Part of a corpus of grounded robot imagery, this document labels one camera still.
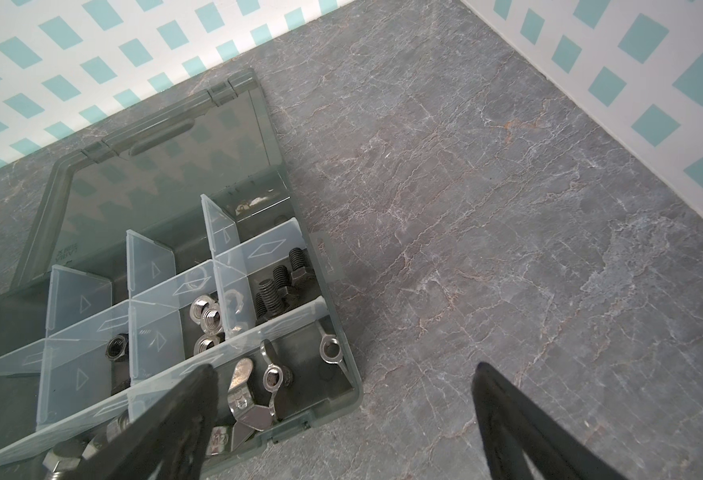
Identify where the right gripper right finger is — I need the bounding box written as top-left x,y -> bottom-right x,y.
471,362 -> 623,479

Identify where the black nut back left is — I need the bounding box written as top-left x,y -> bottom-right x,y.
105,334 -> 129,363

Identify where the black bolt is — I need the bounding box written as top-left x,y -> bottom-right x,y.
288,247 -> 316,287
272,264 -> 300,307
255,279 -> 286,319

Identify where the black bolt right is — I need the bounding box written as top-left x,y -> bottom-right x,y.
272,264 -> 300,307

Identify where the black bolt front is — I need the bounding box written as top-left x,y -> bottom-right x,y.
288,247 -> 316,287

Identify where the silver eye nut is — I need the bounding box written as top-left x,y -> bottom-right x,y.
319,334 -> 346,371

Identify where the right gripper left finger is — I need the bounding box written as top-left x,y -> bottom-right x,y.
65,364 -> 218,479

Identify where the silver wing nut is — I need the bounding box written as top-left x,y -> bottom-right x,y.
226,340 -> 293,439

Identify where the black bolt middle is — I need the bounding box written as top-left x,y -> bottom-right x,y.
255,279 -> 286,319

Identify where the grey transparent organizer box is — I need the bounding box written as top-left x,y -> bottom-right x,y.
0,69 -> 363,479

